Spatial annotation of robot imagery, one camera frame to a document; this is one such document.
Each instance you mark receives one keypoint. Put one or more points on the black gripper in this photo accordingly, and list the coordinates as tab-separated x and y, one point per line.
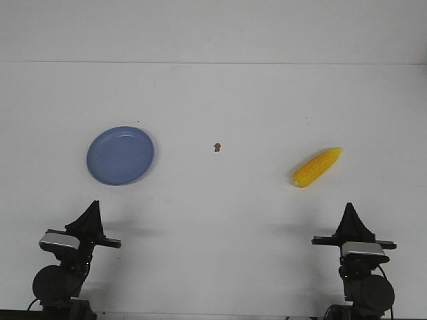
358	231
88	224

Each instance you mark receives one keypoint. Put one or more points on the blue round plate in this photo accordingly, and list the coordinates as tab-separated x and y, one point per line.
120	155

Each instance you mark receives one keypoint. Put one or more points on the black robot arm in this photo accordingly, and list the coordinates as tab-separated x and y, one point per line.
57	287
365	283

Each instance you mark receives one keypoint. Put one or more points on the yellow corn cob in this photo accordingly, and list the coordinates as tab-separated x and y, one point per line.
312	169

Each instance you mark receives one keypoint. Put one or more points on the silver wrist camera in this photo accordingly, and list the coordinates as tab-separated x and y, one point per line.
362	248
59	239

